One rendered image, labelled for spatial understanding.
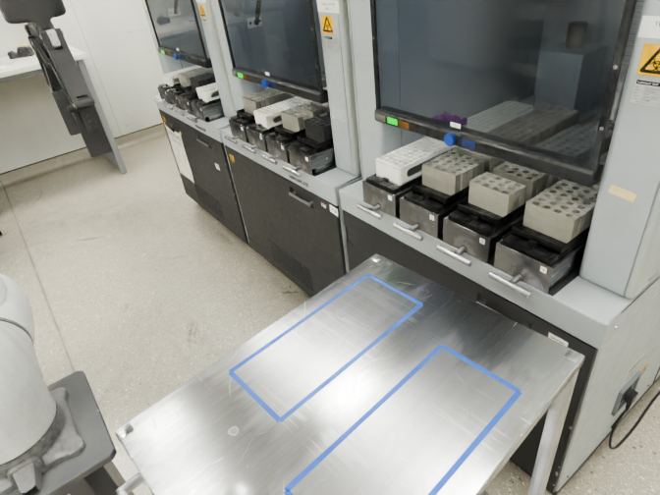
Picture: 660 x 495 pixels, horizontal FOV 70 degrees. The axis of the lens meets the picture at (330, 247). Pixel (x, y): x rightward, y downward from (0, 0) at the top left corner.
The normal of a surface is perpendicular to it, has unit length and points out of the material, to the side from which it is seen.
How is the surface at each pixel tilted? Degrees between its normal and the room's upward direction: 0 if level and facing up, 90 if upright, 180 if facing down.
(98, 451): 0
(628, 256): 90
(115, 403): 0
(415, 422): 0
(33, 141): 90
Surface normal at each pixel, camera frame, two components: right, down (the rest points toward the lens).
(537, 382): -0.11, -0.82
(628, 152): -0.79, 0.42
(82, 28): 0.60, 0.40
